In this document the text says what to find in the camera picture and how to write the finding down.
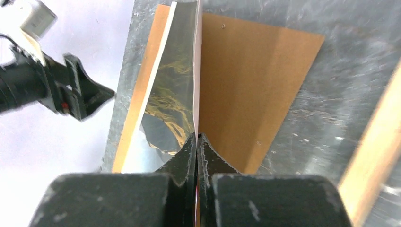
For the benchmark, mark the glossy photo print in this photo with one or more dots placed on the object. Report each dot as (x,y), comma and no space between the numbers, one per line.
(164,108)

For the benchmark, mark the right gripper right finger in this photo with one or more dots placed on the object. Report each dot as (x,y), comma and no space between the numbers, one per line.
(228,198)

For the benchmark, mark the black wooden picture frame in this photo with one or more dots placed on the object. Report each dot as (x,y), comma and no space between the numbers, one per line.
(375,156)

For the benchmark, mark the brown frame backing board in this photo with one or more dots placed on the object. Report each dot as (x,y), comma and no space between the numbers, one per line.
(250,74)

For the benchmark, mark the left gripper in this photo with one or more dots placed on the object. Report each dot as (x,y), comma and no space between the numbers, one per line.
(62,88)

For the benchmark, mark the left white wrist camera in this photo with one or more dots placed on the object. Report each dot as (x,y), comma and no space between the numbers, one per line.
(25,22)

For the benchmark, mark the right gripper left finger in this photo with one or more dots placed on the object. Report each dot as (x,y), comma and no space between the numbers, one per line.
(164,198)

